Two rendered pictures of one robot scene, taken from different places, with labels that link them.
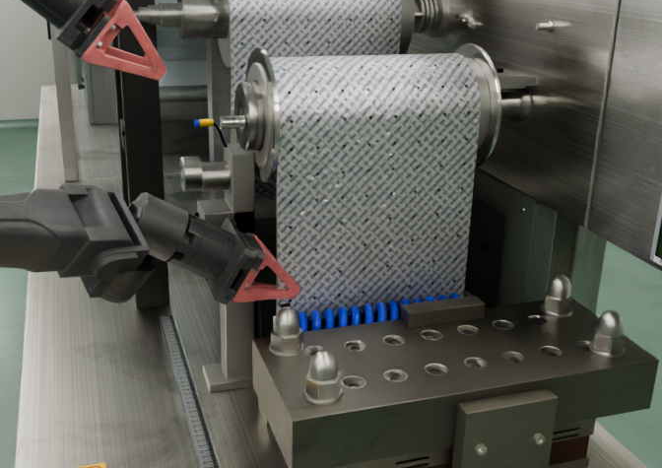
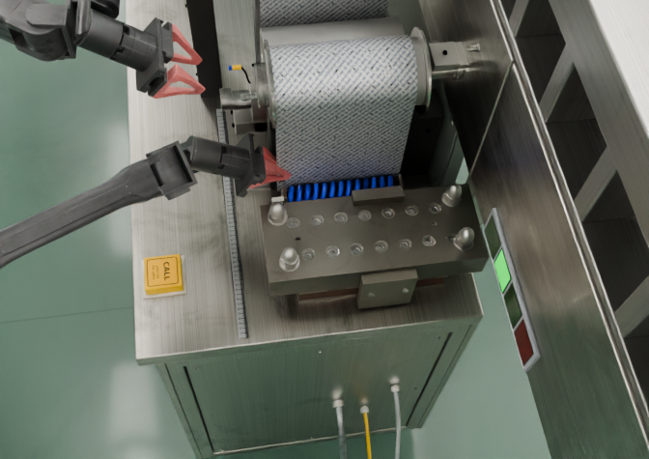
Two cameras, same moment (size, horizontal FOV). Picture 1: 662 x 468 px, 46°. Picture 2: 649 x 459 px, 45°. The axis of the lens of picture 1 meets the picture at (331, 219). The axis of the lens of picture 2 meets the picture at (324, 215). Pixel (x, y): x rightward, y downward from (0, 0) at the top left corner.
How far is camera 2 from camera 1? 83 cm
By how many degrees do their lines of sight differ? 40
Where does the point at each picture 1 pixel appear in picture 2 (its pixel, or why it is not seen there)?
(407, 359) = (343, 237)
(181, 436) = (221, 230)
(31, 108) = not seen: outside the picture
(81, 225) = (157, 186)
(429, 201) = (377, 137)
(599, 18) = (494, 80)
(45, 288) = not seen: hidden behind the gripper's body
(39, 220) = (136, 192)
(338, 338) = (309, 212)
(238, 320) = not seen: hidden behind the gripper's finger
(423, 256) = (372, 159)
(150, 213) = (197, 157)
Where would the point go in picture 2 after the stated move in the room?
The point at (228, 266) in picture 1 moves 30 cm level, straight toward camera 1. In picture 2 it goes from (244, 178) to (226, 338)
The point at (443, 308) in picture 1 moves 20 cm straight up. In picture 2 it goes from (376, 198) to (388, 133)
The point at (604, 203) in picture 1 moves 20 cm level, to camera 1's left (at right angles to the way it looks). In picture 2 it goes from (477, 176) to (360, 156)
